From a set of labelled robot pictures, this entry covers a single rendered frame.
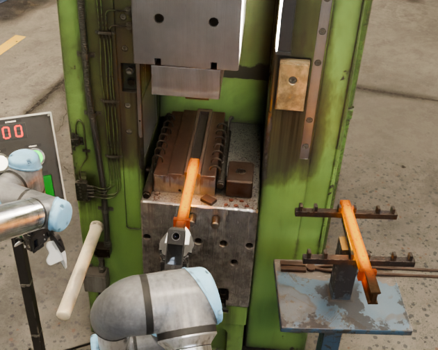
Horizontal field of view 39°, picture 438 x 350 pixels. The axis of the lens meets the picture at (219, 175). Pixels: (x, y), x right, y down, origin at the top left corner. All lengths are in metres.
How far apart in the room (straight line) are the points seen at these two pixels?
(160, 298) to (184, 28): 0.83
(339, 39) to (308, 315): 0.84
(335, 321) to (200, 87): 0.81
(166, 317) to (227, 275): 0.99
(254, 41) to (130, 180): 0.67
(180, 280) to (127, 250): 1.24
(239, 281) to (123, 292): 1.03
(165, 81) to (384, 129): 2.75
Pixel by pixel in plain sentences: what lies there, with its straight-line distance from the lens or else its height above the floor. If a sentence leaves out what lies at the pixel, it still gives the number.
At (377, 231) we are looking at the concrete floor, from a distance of 3.43.
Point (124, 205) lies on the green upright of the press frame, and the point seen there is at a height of 0.73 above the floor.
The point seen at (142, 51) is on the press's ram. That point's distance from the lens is 1.78.
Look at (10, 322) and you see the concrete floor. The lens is 2.92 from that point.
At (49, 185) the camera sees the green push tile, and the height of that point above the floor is 1.01.
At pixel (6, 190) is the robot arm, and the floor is 1.27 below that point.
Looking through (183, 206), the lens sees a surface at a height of 1.01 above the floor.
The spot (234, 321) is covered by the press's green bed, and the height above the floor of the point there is 0.38.
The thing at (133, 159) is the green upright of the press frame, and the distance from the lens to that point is 2.14.
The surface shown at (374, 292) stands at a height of 0.99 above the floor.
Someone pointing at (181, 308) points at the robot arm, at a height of 1.26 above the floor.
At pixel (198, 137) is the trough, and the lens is 2.16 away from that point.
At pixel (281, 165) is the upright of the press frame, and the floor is 0.96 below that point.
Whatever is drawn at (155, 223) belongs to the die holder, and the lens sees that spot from 2.03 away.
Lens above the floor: 2.13
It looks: 35 degrees down
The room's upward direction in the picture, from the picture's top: 3 degrees clockwise
